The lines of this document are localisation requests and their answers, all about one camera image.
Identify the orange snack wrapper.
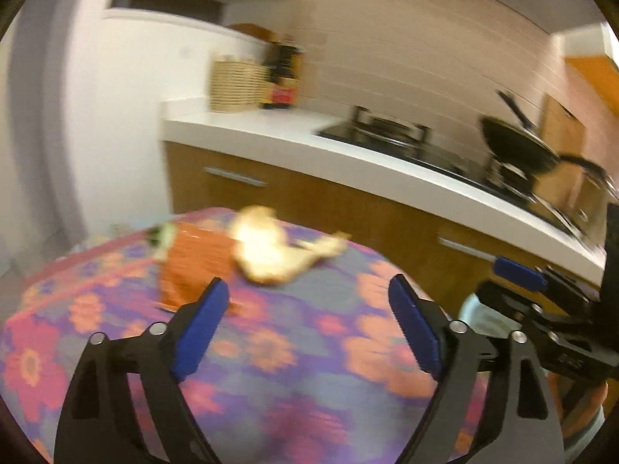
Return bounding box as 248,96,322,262
153,221,236,312

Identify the green bok choy leaf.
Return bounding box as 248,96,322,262
146,222,176,261

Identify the orange peel pale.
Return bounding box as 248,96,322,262
227,205,351,285

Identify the light blue trash basket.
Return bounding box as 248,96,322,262
457,293,506,337

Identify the wooden kitchen cabinet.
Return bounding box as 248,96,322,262
162,142,604,314

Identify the person's right hand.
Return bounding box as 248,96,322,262
555,377,609,439

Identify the black frying pan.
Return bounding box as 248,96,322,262
480,90,607,179

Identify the floral tablecloth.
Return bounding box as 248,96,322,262
1,232,435,463

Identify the wooden cutting board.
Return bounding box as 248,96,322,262
536,93,592,209

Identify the black gas stove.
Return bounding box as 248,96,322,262
317,106,582,241

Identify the dark soy sauce bottle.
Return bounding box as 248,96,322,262
271,35,303,109

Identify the beige utensil basket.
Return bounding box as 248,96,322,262
209,58,268,113

